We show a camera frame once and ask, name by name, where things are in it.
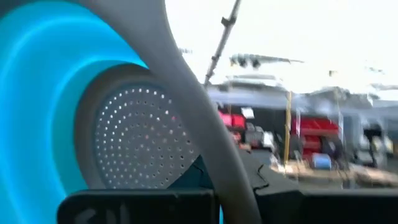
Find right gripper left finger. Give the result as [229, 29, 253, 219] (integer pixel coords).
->
[57, 155, 220, 224]

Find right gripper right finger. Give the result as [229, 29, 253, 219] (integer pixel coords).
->
[253, 164, 398, 224]

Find blue collapsible colander grey rim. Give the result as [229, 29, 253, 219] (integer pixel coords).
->
[0, 0, 264, 224]

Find blue tape roll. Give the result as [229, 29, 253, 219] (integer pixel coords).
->
[312, 152, 333, 170]

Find red storage bin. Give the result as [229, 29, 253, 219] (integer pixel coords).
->
[217, 110, 247, 130]
[291, 117, 340, 156]

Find grey metal pole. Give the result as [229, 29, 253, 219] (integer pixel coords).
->
[203, 0, 243, 88]

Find yellow post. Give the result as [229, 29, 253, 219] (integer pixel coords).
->
[284, 91, 293, 166]

